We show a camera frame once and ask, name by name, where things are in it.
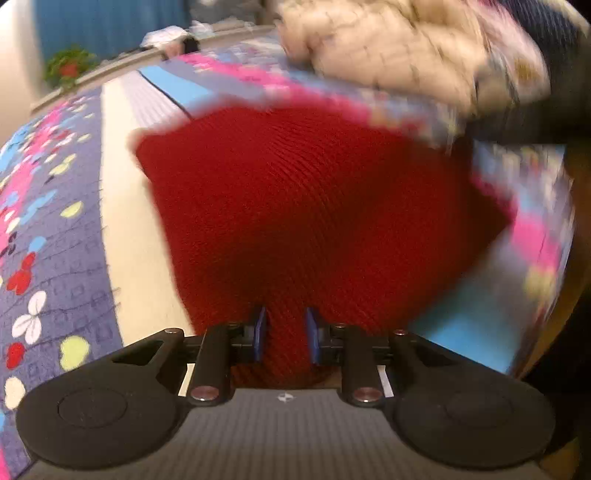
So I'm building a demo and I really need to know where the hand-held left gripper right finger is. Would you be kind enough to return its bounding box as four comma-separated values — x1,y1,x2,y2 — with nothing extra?
304,308,452,408

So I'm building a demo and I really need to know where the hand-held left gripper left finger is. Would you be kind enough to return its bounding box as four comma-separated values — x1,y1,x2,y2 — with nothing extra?
112,306,269,408

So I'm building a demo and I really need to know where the red knit garment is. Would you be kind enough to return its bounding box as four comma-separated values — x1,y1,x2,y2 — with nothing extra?
127,103,516,391

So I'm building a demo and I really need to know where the printed blue floral blanket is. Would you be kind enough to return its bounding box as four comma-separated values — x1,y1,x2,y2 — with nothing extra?
0,27,576,480

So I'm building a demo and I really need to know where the white crumpled cloth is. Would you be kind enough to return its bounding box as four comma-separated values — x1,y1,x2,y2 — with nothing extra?
140,20,219,59

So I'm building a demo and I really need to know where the beige quilted jacket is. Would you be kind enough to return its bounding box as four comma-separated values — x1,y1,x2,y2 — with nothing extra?
276,0,551,121

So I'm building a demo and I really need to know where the green plant with red flowers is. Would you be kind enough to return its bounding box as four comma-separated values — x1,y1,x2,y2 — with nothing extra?
43,45,99,91

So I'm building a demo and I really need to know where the blue curtain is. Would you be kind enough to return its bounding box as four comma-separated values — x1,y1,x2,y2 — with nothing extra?
37,0,195,62

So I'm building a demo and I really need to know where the dark cloth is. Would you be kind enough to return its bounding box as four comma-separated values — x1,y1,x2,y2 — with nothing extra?
470,0,591,145

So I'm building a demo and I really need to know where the beige bed side rail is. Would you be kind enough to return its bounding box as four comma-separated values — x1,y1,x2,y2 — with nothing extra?
30,24,279,117

